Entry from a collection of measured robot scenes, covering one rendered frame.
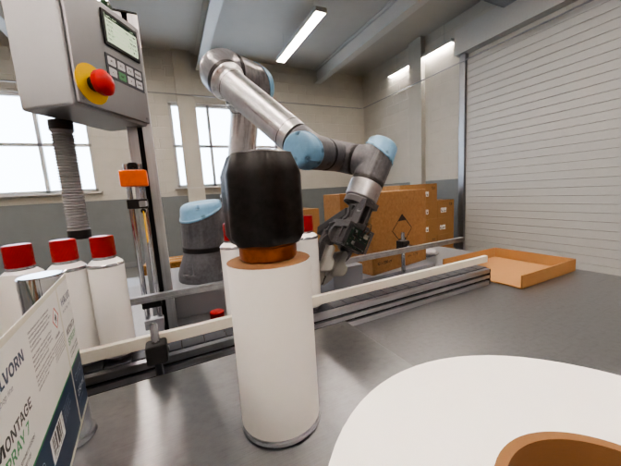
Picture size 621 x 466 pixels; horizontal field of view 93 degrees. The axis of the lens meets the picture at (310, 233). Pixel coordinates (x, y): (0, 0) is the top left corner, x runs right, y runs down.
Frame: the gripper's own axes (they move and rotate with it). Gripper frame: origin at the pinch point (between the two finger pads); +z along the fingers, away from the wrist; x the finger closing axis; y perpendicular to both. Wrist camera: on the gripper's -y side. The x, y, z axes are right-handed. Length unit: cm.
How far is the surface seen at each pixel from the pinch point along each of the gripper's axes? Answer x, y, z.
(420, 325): 19.5, 13.9, 0.8
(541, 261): 78, 4, -35
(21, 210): -203, -538, 96
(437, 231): 303, -239, -119
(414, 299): 23.9, 6.0, -4.3
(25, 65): -61, -3, -12
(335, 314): 3.1, 6.0, 5.8
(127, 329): -32.9, 2.6, 20.0
